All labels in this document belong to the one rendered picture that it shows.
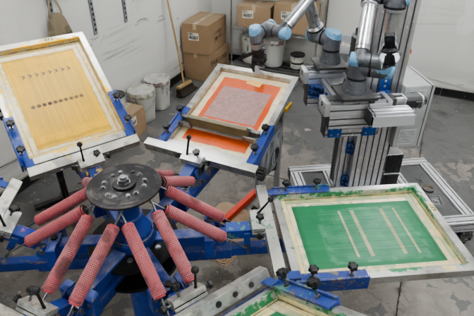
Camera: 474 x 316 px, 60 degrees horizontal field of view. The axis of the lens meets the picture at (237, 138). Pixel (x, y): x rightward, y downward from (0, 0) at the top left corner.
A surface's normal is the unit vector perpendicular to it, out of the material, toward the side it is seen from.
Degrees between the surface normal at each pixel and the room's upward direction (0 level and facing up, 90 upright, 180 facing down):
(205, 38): 90
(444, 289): 0
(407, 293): 0
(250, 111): 15
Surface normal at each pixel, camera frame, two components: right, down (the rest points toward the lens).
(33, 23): 0.91, 0.22
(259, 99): -0.11, -0.69
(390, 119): 0.11, 0.52
